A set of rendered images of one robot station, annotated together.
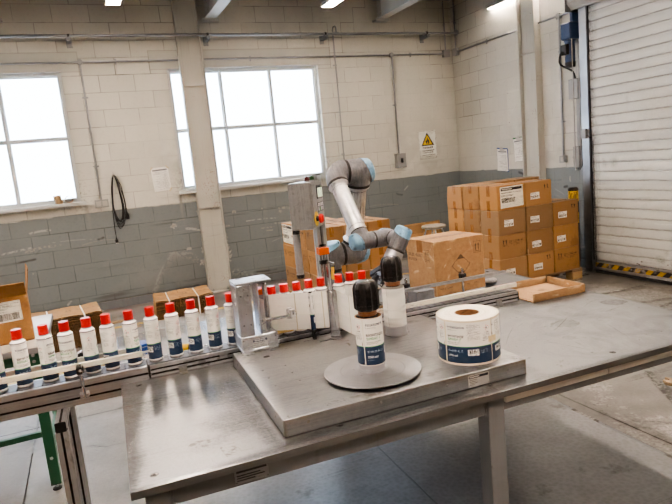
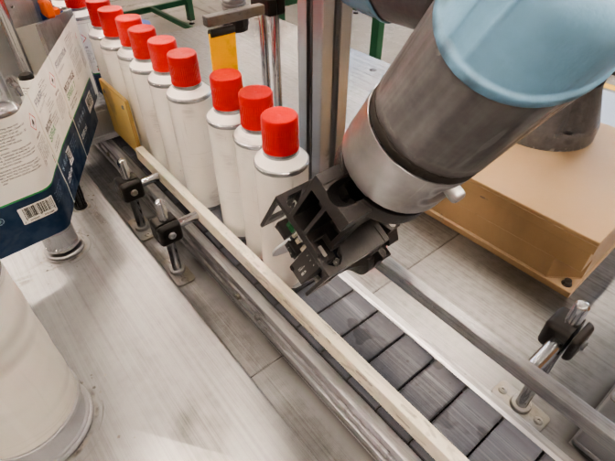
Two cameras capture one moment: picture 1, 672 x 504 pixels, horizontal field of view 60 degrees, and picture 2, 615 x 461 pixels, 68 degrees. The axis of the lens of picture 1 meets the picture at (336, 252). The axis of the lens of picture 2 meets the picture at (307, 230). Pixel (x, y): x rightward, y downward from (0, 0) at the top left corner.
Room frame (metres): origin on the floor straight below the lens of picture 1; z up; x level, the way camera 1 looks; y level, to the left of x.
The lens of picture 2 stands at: (2.33, -0.45, 1.27)
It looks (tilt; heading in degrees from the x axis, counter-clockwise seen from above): 42 degrees down; 71
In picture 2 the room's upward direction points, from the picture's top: straight up
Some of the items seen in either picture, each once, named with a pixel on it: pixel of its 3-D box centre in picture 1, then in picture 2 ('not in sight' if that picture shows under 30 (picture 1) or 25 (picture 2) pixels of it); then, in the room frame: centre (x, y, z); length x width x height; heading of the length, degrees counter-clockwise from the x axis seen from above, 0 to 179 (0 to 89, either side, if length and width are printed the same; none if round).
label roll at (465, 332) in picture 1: (468, 333); not in sight; (1.85, -0.40, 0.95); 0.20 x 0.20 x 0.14
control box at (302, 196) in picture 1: (307, 204); not in sight; (2.44, 0.10, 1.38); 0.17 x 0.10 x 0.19; 166
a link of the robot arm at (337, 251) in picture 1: (330, 254); not in sight; (2.87, 0.03, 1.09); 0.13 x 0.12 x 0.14; 113
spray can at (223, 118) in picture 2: (340, 298); (235, 160); (2.39, 0.00, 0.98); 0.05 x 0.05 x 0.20
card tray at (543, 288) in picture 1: (540, 288); not in sight; (2.75, -0.96, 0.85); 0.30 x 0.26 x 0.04; 111
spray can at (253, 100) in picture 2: (351, 296); (262, 180); (2.41, -0.05, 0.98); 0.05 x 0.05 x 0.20
